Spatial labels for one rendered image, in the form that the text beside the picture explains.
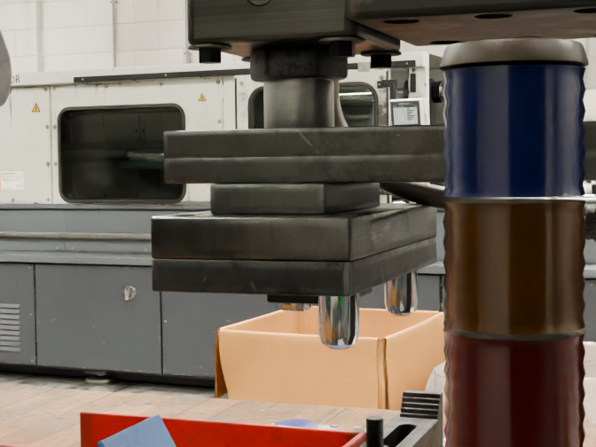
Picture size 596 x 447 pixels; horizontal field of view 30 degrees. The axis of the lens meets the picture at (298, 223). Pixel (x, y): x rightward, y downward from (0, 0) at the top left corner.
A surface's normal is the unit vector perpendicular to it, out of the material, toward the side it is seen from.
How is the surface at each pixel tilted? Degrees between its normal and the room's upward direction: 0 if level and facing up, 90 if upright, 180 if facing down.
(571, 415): 76
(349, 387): 86
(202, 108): 90
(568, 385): 104
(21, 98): 90
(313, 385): 86
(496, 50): 72
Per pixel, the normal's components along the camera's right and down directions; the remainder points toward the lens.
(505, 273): -0.26, 0.29
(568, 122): 0.58, -0.21
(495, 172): -0.39, -0.19
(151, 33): -0.39, 0.05
